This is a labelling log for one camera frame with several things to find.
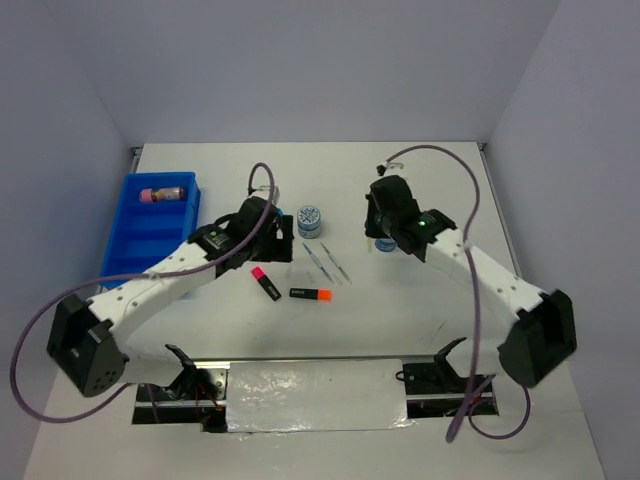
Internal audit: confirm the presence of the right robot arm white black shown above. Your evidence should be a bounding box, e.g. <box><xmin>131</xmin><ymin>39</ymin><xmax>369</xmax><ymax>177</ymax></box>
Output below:
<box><xmin>365</xmin><ymin>175</ymin><xmax>577</xmax><ymax>388</ymax></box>

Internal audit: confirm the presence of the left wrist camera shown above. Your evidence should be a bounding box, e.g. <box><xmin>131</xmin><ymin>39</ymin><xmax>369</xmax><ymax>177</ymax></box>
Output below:
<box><xmin>250</xmin><ymin>185</ymin><xmax>280</xmax><ymax>205</ymax></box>

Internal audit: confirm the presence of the silver foil plate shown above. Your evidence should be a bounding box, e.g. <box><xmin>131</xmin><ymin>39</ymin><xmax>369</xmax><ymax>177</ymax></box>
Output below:
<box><xmin>226</xmin><ymin>359</ymin><xmax>410</xmax><ymax>433</ymax></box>

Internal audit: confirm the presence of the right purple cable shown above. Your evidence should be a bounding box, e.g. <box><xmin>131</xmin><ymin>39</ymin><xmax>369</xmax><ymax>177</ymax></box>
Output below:
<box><xmin>377</xmin><ymin>144</ymin><xmax>532</xmax><ymax>444</ymax></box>

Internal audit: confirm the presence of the blue cap black highlighter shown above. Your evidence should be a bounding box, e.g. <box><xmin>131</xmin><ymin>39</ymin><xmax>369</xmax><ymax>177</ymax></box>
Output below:
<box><xmin>278</xmin><ymin>209</ymin><xmax>294</xmax><ymax>227</ymax></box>

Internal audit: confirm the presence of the green slim pen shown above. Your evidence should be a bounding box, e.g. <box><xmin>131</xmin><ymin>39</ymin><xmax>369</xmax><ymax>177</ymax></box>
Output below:
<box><xmin>320</xmin><ymin>242</ymin><xmax>352</xmax><ymax>284</ymax></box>

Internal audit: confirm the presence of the blue slim pen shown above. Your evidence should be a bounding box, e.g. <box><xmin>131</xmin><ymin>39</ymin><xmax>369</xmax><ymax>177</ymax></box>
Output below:
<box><xmin>303</xmin><ymin>243</ymin><xmax>342</xmax><ymax>285</ymax></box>

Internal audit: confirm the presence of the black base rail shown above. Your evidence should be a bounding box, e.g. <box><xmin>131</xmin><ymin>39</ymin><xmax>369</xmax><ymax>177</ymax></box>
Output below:
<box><xmin>130</xmin><ymin>337</ymin><xmax>501</xmax><ymax>434</ymax></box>

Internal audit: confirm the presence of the blue paint jar left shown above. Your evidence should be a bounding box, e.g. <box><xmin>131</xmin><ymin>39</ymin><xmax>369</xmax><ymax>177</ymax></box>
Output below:
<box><xmin>296</xmin><ymin>205</ymin><xmax>322</xmax><ymax>239</ymax></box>

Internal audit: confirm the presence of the purple cable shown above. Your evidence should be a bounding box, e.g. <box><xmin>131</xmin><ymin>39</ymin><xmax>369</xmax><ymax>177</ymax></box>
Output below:
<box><xmin>377</xmin><ymin>144</ymin><xmax>532</xmax><ymax>444</ymax></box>
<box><xmin>9</xmin><ymin>162</ymin><xmax>277</xmax><ymax>426</ymax></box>

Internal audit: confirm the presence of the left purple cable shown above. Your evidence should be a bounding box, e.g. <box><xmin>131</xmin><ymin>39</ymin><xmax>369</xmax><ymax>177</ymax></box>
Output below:
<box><xmin>9</xmin><ymin>162</ymin><xmax>277</xmax><ymax>426</ymax></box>

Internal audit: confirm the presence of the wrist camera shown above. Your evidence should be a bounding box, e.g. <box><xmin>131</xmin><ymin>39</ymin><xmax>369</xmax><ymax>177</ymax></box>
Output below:
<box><xmin>376</xmin><ymin>161</ymin><xmax>408</xmax><ymax>181</ymax></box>
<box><xmin>250</xmin><ymin>185</ymin><xmax>280</xmax><ymax>205</ymax></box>

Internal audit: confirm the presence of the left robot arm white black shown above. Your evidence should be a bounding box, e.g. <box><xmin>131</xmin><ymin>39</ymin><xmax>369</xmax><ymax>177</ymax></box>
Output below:
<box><xmin>47</xmin><ymin>196</ymin><xmax>294</xmax><ymax>399</ymax></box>

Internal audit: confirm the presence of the blue paint jar right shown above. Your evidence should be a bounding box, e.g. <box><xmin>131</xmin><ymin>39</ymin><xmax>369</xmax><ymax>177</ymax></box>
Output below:
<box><xmin>374</xmin><ymin>238</ymin><xmax>397</xmax><ymax>253</ymax></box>

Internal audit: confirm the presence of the orange cap black highlighter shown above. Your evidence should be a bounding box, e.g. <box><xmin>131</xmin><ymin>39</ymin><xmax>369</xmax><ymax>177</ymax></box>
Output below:
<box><xmin>289</xmin><ymin>288</ymin><xmax>332</xmax><ymax>302</ymax></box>

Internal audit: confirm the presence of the pink cap pencil tube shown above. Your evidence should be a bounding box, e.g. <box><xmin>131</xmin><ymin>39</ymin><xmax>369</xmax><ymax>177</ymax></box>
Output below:
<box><xmin>139</xmin><ymin>187</ymin><xmax>186</xmax><ymax>203</ymax></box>

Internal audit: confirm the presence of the pink cap black highlighter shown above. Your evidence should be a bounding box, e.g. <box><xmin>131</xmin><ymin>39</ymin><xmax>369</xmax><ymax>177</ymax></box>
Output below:
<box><xmin>251</xmin><ymin>267</ymin><xmax>281</xmax><ymax>301</ymax></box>

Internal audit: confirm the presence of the blue paint jar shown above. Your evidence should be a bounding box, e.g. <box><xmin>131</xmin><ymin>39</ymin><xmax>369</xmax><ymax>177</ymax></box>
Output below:
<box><xmin>374</xmin><ymin>238</ymin><xmax>397</xmax><ymax>253</ymax></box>
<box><xmin>296</xmin><ymin>205</ymin><xmax>322</xmax><ymax>239</ymax></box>

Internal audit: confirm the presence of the blue compartment bin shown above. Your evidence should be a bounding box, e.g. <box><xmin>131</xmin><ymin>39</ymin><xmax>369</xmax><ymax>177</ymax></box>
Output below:
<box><xmin>100</xmin><ymin>172</ymin><xmax>201</xmax><ymax>278</ymax></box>

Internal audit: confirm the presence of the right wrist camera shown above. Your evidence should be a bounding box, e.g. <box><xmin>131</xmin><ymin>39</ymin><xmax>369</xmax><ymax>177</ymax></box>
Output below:
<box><xmin>376</xmin><ymin>161</ymin><xmax>408</xmax><ymax>181</ymax></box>

